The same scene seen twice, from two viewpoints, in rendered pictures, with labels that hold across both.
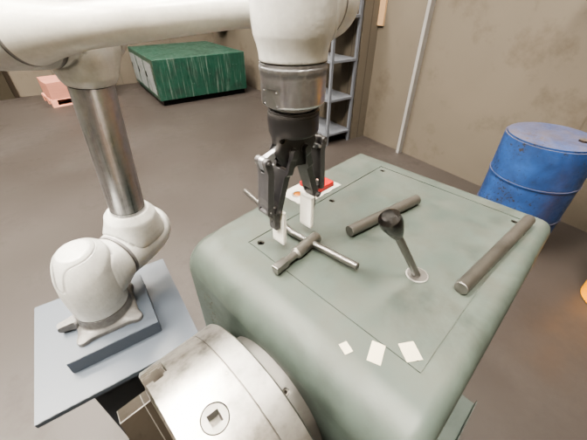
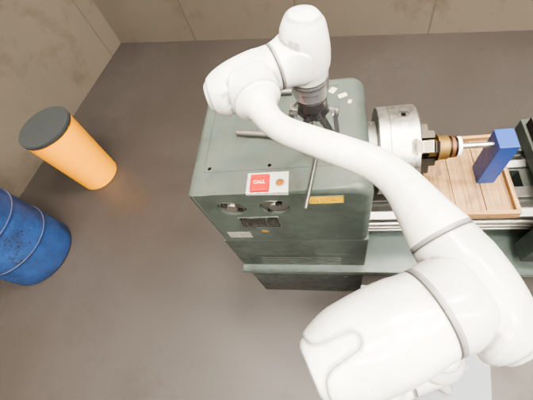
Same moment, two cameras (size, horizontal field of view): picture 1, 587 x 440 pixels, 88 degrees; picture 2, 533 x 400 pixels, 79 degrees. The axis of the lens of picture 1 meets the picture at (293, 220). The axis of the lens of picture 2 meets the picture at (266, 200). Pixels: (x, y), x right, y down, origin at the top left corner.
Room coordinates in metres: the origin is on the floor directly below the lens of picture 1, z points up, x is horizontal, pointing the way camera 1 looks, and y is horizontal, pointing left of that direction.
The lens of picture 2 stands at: (0.85, 0.48, 2.09)
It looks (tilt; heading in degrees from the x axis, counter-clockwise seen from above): 59 degrees down; 249
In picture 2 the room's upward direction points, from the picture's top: 24 degrees counter-clockwise
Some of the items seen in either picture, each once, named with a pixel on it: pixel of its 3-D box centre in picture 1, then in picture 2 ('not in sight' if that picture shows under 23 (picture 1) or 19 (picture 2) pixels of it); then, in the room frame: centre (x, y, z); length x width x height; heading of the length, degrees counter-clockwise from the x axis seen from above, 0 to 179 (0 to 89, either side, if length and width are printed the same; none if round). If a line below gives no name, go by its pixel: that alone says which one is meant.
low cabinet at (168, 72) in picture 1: (187, 69); not in sight; (6.85, 2.18, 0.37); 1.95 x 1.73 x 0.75; 34
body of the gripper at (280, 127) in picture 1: (293, 136); (312, 106); (0.45, 0.00, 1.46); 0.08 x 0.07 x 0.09; 134
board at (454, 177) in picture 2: not in sight; (463, 175); (-0.02, 0.30, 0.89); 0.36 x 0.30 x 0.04; 44
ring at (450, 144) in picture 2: not in sight; (441, 147); (0.07, 0.21, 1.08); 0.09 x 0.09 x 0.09; 44
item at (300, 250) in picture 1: (297, 252); not in sight; (0.40, -0.01, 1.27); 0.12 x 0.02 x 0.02; 139
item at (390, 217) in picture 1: (390, 225); not in sight; (0.32, -0.13, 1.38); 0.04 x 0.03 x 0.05; 134
